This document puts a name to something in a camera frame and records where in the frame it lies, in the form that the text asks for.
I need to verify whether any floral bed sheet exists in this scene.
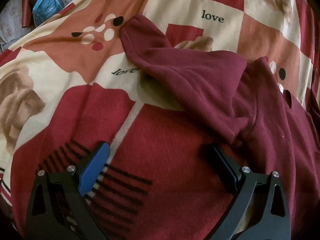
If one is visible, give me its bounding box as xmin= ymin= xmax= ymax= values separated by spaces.
xmin=0 ymin=0 xmax=100 ymax=53

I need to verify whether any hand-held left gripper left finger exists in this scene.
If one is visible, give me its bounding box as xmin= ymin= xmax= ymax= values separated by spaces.
xmin=25 ymin=141 xmax=110 ymax=240

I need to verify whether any printed checkered blanket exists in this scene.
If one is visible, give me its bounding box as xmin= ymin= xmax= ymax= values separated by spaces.
xmin=0 ymin=0 xmax=320 ymax=240

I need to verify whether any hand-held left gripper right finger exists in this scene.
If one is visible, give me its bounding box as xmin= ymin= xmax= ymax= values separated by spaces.
xmin=208 ymin=142 xmax=292 ymax=240

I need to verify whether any blue plastic bag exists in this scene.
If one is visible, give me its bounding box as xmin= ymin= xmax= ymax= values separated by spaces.
xmin=32 ymin=0 xmax=65 ymax=27

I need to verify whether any maroon sweater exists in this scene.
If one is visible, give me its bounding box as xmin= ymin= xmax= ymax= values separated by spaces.
xmin=120 ymin=14 xmax=320 ymax=220

